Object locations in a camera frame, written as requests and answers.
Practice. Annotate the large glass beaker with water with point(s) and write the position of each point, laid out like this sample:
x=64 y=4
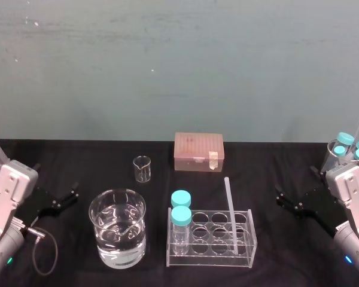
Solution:
x=118 y=230

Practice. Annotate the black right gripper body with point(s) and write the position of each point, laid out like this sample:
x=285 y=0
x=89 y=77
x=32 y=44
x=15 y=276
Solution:
x=320 y=206

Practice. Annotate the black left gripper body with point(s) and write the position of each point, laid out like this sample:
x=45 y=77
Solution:
x=42 y=203

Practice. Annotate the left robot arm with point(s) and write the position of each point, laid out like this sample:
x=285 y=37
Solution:
x=9 y=185

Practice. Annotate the beige tape strip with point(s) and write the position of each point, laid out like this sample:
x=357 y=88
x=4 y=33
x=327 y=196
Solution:
x=213 y=160

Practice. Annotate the large teal-capped bottle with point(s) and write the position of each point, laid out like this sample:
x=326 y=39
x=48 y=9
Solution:
x=345 y=138

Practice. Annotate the small empty glass beaker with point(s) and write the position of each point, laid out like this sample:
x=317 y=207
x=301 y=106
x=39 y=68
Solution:
x=142 y=170

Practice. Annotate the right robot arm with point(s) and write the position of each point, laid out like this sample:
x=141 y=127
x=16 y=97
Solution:
x=351 y=191

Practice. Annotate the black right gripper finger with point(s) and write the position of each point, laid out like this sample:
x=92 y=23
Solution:
x=288 y=203
x=318 y=173

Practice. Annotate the clear vial with teal cap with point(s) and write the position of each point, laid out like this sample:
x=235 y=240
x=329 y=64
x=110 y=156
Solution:
x=181 y=218
x=181 y=198

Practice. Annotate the black table cloth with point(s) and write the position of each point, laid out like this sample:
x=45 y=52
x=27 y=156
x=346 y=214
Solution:
x=107 y=161

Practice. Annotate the pink plastic tip box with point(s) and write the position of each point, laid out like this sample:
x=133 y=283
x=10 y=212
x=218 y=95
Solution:
x=194 y=149

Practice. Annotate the clear acrylic tube rack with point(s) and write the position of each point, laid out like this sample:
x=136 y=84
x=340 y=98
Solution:
x=215 y=242

